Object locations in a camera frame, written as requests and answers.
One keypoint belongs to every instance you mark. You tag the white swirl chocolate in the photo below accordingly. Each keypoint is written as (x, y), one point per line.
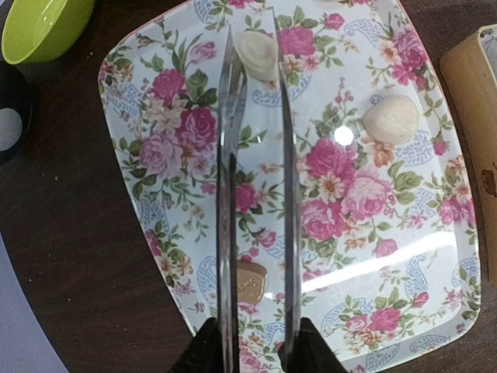
(259, 55)

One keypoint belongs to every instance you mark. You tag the metal tongs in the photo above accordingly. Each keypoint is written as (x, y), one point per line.
(232, 99)

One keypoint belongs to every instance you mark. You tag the white heart chocolate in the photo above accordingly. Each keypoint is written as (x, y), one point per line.
(394, 120)

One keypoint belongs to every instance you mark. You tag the tan chocolate tin box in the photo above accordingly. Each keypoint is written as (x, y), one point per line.
(469, 70)

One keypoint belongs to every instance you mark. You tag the floral rectangular tray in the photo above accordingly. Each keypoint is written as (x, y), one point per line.
(389, 252)

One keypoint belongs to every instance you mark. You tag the caramel brown chocolate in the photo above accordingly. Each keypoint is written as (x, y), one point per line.
(251, 282)

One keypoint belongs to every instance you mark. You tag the white round chocolate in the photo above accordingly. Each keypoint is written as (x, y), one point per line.
(329, 4)

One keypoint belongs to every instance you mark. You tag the dark blue white bowl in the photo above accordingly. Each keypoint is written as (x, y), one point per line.
(17, 105)

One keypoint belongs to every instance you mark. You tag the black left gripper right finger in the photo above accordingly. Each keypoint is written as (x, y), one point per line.
(311, 354)

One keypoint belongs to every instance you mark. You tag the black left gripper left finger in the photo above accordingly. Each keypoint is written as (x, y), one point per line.
(203, 354)

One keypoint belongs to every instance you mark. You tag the green plastic bowl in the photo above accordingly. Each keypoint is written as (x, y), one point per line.
(41, 31)

